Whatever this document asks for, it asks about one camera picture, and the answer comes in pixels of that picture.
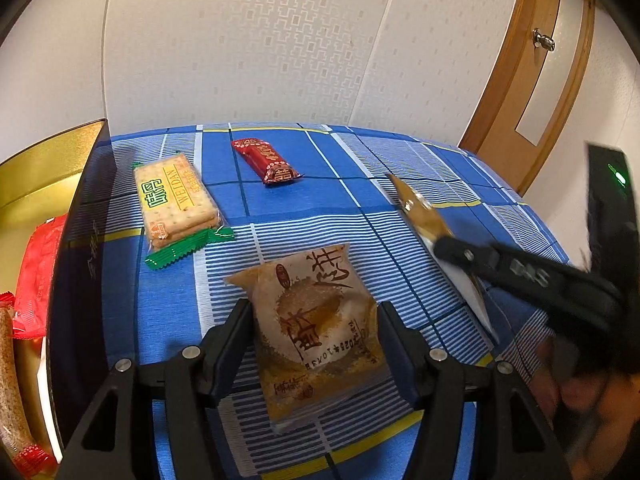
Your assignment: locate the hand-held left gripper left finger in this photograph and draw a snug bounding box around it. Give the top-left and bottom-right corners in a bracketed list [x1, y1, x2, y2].
[59, 299, 255, 480]

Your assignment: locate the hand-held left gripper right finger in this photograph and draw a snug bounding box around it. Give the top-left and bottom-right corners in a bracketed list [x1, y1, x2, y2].
[376, 301, 575, 480]

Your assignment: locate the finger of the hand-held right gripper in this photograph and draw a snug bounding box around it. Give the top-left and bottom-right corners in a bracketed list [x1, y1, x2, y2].
[433, 236, 623, 312]

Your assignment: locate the tan pastry packet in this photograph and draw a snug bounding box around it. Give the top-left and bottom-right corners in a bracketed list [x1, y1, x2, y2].
[223, 242, 391, 435]

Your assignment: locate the gold and white packet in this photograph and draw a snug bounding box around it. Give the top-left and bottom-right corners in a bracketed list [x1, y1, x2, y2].
[386, 172, 501, 346]

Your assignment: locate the gold lined black box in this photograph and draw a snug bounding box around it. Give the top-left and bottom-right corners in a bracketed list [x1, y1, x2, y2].
[0, 119, 118, 480]

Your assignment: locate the sesame bar with red ends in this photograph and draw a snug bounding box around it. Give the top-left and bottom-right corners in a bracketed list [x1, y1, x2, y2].
[0, 292, 56, 478]

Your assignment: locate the person's right hand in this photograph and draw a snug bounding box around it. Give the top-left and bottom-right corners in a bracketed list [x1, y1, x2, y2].
[535, 335, 640, 466]

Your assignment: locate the wooden door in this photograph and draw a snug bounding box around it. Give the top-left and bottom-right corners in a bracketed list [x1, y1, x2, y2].
[457, 0, 596, 196]

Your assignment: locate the cracker packet with green ends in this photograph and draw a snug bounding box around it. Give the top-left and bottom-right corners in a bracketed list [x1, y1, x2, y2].
[131, 152, 236, 272]

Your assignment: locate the blue checked tablecloth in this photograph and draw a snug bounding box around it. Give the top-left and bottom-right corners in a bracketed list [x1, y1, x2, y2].
[55, 122, 576, 480]

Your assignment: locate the white paper card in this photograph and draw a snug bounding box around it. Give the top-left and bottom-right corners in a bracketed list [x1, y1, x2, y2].
[37, 335, 66, 461]

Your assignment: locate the small red candy packet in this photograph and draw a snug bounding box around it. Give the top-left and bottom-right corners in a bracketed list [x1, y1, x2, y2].
[231, 137, 305, 187]

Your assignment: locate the metal door handle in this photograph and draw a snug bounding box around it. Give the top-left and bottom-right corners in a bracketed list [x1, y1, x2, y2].
[531, 27, 557, 52]

